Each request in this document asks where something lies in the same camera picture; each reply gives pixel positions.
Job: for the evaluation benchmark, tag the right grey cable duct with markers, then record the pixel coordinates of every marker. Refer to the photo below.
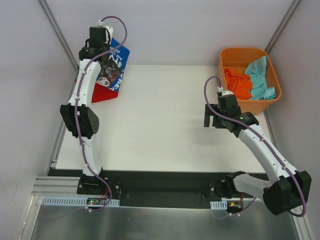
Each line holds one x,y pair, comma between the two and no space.
219,205

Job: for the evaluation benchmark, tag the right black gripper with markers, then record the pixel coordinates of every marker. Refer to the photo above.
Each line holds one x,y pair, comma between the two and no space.
210,116

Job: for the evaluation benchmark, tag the aluminium rail front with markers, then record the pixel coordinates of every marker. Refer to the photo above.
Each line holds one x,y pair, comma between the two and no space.
55,186

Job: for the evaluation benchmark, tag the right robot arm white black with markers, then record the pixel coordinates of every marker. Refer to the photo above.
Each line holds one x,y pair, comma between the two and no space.
286,189

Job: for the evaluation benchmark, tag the folded red t shirt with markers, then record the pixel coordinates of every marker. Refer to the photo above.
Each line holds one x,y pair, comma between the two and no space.
101,93

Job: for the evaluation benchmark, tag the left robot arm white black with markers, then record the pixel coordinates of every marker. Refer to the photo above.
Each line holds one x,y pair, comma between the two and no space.
77,114

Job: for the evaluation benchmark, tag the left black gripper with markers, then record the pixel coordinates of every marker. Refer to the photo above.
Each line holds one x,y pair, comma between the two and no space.
110,69

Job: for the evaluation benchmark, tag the grey cable duct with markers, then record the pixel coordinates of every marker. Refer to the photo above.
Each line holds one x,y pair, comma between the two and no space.
219,205
67,201

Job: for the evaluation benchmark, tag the left grey cable duct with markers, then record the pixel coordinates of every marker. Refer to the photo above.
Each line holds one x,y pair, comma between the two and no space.
67,201

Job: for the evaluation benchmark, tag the orange t shirt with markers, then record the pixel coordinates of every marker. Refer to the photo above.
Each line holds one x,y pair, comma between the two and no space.
238,83

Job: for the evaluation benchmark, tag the left aluminium frame post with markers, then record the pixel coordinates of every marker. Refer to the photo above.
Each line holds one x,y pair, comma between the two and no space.
58,33

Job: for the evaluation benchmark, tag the right aluminium frame post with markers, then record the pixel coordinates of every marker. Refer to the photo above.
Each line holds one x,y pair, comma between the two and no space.
282,25

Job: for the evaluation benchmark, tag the blue t shirt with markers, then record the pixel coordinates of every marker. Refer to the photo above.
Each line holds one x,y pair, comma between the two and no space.
113,69

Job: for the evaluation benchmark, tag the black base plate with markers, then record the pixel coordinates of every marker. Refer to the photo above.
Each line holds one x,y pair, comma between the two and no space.
158,189

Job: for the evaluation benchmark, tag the aluminium frame post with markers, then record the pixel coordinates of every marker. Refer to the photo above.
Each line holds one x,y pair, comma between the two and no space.
282,25
58,33

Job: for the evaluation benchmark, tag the teal t shirt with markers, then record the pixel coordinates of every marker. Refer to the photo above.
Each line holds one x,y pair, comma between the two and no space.
257,72

